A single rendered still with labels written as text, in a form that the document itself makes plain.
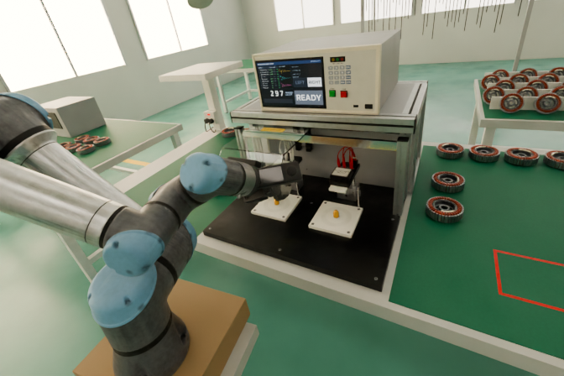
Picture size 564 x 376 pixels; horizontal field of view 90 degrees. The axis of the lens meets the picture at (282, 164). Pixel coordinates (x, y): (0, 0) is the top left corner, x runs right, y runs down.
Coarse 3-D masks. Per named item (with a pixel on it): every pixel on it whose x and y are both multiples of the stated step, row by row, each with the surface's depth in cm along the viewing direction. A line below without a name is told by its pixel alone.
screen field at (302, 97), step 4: (296, 92) 98; (300, 92) 97; (304, 92) 96; (308, 92) 96; (312, 92) 95; (316, 92) 94; (320, 92) 94; (296, 96) 98; (300, 96) 97; (304, 96) 97; (308, 96) 96; (312, 96) 95; (316, 96) 95; (320, 96) 94; (296, 100) 99; (300, 100) 98; (304, 100) 98; (308, 100) 97; (312, 100) 96; (316, 100) 95; (320, 100) 95; (300, 104) 99; (304, 104) 98; (308, 104) 98; (312, 104) 97; (316, 104) 96; (320, 104) 96
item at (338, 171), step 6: (348, 162) 108; (336, 168) 101; (342, 168) 100; (348, 168) 104; (354, 168) 104; (336, 174) 98; (342, 174) 97; (348, 174) 96; (354, 174) 101; (330, 180) 99; (336, 180) 97; (342, 180) 96; (348, 180) 96; (354, 180) 106; (330, 186) 98; (336, 186) 98; (342, 186) 97; (348, 186) 96; (342, 192) 96
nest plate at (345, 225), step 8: (320, 208) 104; (328, 208) 104; (336, 208) 103; (344, 208) 102; (352, 208) 102; (360, 208) 101; (320, 216) 101; (328, 216) 100; (344, 216) 99; (352, 216) 98; (360, 216) 99; (312, 224) 97; (320, 224) 97; (328, 224) 96; (336, 224) 96; (344, 224) 95; (352, 224) 95; (336, 232) 93; (344, 232) 92; (352, 232) 92
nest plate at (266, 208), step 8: (264, 200) 114; (272, 200) 113; (288, 200) 112; (296, 200) 111; (256, 208) 110; (264, 208) 109; (272, 208) 108; (280, 208) 108; (288, 208) 107; (264, 216) 106; (272, 216) 104; (280, 216) 104; (288, 216) 104
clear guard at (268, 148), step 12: (252, 132) 104; (264, 132) 102; (276, 132) 100; (288, 132) 99; (300, 132) 97; (228, 144) 96; (240, 144) 95; (252, 144) 94; (264, 144) 92; (276, 144) 91; (288, 144) 90; (228, 156) 93; (240, 156) 91; (252, 156) 89; (264, 156) 87; (276, 156) 85
